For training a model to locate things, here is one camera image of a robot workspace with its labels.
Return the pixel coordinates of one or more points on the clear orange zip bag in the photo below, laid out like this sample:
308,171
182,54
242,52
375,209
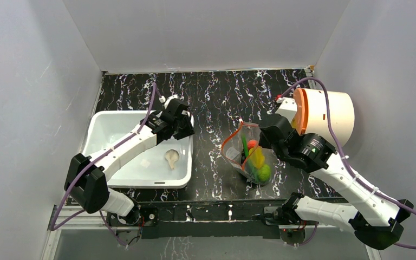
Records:
242,150

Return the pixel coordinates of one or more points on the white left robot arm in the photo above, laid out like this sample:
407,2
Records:
87,176

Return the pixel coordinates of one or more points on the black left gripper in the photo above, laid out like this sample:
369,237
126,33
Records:
187,132

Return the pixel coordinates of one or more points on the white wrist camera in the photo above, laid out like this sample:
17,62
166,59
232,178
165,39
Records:
165,100
287,108

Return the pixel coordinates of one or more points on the white orange cylinder container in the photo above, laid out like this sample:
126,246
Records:
314,112

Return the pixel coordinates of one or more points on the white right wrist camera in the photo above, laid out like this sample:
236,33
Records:
287,108

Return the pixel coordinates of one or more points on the black grape bunch toy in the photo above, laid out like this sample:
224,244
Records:
244,157

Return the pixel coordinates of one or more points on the white plastic bin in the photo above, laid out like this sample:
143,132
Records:
150,169

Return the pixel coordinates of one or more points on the yellow starfruit toy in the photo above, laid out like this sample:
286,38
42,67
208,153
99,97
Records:
256,157

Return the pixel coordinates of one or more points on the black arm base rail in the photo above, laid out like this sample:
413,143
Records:
220,218

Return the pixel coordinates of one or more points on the orange peach toy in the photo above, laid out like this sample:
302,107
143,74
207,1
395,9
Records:
252,144

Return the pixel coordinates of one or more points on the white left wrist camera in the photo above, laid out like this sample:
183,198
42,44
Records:
165,100

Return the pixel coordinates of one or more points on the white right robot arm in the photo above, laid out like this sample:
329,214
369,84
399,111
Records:
373,220

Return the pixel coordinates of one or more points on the green chili pepper toy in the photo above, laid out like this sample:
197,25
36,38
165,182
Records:
244,143

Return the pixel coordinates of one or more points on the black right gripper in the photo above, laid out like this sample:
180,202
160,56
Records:
272,130

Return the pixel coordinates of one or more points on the beige mushroom toy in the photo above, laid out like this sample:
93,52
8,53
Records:
172,156

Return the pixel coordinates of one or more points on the green pear toy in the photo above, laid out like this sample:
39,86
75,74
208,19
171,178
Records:
262,175

